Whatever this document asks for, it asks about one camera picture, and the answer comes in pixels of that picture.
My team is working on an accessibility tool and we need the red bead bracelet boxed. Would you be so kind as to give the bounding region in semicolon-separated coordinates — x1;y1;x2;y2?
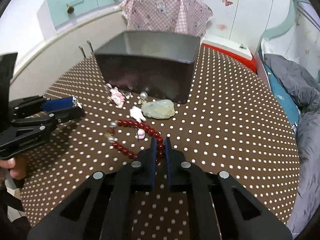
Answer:
109;119;166;164

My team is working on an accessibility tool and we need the pale jade pendant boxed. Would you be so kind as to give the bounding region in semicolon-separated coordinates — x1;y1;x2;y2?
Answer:
141;99;175;119

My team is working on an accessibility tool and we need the white bunny charm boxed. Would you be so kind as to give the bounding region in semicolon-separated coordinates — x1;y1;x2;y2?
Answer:
129;106;146;123

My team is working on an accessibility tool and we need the pearl earring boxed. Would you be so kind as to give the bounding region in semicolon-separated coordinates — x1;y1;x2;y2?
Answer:
137;92;148;105
105;121;118;143

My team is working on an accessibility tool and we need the pink bunny hair clip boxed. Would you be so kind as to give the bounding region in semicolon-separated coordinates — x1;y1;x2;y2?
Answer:
105;83;125;109

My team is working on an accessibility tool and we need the grey metal box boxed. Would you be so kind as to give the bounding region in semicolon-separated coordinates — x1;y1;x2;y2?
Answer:
94;31;201;104

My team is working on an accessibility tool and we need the left hand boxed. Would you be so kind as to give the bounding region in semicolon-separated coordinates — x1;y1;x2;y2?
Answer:
0;155;27;183

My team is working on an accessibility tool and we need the small pink charm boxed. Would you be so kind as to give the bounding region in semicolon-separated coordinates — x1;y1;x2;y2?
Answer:
136;128;145;140

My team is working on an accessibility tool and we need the beige cabinet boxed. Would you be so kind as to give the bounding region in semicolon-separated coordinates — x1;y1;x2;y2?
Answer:
9;7;126;100

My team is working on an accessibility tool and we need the brown polka dot tablecloth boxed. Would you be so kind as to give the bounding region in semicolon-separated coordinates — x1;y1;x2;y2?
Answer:
21;47;299;239

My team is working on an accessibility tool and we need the teal drawer unit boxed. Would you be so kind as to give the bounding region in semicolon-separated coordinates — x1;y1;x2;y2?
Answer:
37;0;123;40

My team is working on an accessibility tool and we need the red storage ottoman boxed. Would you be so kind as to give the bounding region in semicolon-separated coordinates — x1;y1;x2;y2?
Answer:
201;34;257;73

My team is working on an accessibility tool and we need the teal bed sheet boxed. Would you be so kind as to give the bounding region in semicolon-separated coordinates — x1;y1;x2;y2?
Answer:
262;63;300;134

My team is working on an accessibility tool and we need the pink gingham cloth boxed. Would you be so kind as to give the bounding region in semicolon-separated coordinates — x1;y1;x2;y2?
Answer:
120;0;213;37

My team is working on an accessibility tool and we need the grey duvet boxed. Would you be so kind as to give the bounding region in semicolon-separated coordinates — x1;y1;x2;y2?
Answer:
264;54;319;239

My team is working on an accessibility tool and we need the teal bed frame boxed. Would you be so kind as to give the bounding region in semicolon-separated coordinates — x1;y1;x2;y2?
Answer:
257;0;319;81

